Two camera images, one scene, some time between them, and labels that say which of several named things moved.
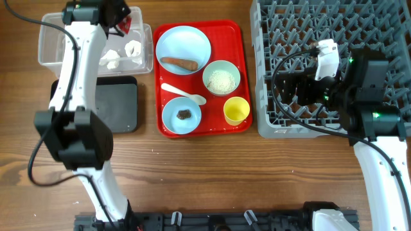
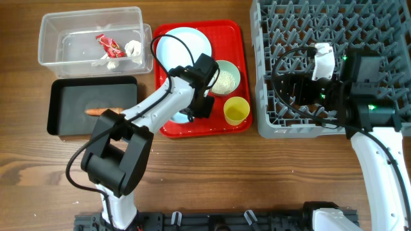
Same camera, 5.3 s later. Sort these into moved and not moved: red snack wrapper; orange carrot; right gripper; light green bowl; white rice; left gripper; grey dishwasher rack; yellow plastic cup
Moved: orange carrot; red snack wrapper; left gripper
Not moved: light green bowl; white rice; yellow plastic cup; grey dishwasher rack; right gripper
